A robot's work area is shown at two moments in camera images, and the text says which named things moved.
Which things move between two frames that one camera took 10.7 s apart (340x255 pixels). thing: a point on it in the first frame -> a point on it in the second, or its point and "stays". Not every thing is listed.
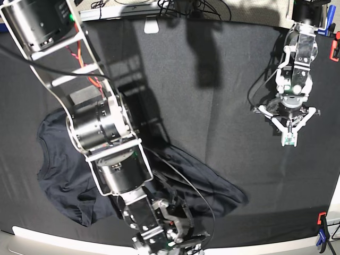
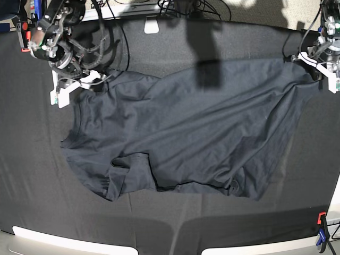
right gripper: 289,117 -> 331,54
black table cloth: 188,83 stays
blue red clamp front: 323,234 stays
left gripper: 178,225 -> 66,71
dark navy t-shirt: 65,172 -> 222,128
